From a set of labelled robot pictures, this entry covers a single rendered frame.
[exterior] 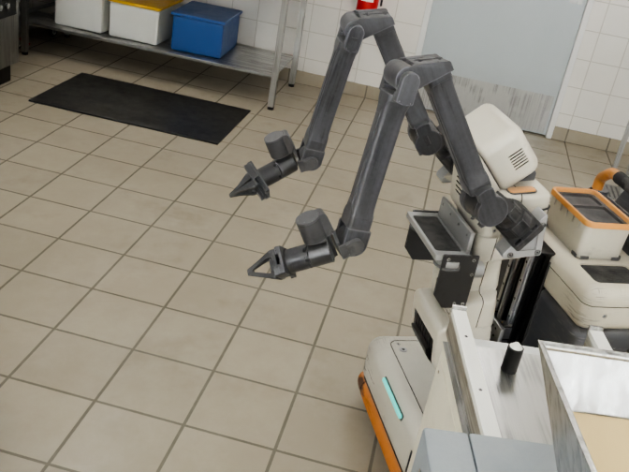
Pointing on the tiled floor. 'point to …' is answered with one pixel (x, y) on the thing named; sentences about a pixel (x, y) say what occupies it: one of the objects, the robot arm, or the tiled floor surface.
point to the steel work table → (274, 62)
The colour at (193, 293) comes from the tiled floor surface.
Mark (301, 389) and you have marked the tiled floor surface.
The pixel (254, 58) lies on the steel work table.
